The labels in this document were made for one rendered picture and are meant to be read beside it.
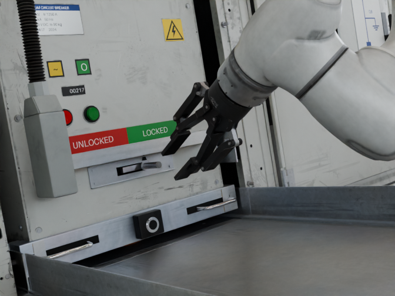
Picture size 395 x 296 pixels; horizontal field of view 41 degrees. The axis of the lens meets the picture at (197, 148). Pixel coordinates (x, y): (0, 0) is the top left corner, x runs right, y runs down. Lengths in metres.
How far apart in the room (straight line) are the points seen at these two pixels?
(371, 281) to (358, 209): 0.36
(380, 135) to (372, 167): 0.91
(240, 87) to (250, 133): 0.50
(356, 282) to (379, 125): 0.21
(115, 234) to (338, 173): 0.69
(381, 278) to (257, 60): 0.34
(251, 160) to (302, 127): 0.19
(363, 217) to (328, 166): 0.42
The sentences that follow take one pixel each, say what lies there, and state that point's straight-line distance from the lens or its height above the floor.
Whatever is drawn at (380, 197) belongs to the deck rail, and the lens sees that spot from 1.06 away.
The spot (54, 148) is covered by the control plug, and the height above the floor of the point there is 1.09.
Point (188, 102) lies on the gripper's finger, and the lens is 0.94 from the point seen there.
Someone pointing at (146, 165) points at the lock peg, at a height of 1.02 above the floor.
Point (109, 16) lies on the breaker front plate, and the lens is 1.16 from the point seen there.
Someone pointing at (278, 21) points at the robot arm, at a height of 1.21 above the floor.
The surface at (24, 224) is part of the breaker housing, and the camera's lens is 1.04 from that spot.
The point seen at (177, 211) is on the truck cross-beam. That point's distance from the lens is 1.18.
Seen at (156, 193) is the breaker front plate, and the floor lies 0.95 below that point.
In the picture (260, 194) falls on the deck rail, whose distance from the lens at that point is 1.25.
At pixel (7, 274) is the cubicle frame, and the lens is 0.98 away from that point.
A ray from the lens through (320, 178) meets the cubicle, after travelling 1.46.
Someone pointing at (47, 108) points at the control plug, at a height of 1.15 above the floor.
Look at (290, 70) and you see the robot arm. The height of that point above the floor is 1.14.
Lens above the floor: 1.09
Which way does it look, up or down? 3 degrees down
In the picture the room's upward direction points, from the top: 9 degrees counter-clockwise
